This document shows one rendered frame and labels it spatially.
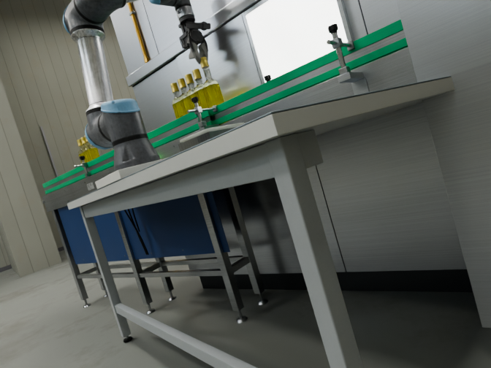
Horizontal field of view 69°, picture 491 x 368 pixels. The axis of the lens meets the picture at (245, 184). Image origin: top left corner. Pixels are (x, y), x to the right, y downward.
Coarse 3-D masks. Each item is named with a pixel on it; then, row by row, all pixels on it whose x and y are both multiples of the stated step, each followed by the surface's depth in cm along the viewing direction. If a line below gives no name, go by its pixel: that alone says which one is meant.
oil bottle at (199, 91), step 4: (200, 84) 163; (196, 88) 164; (200, 88) 162; (196, 92) 164; (200, 92) 162; (204, 92) 162; (200, 96) 163; (204, 96) 162; (200, 100) 164; (204, 100) 162; (200, 104) 164; (204, 104) 163
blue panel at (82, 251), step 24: (72, 216) 248; (96, 216) 227; (144, 216) 194; (168, 216) 181; (192, 216) 170; (216, 216) 160; (72, 240) 257; (120, 240) 216; (144, 240) 200; (168, 240) 186; (192, 240) 174
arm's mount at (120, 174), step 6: (150, 162) 111; (156, 162) 113; (126, 168) 107; (132, 168) 108; (138, 168) 109; (144, 168) 110; (114, 174) 109; (120, 174) 106; (126, 174) 107; (102, 180) 120; (108, 180) 115; (114, 180) 111; (96, 186) 128; (102, 186) 122
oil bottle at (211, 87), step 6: (204, 84) 161; (210, 84) 159; (216, 84) 161; (204, 90) 162; (210, 90) 159; (216, 90) 160; (210, 96) 160; (216, 96) 159; (222, 96) 162; (210, 102) 161; (216, 102) 159; (222, 102) 162
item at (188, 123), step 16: (192, 112) 154; (160, 128) 169; (176, 128) 163; (192, 128) 156; (160, 144) 172; (96, 160) 211; (112, 160) 201; (64, 176) 241; (80, 176) 227; (48, 192) 263
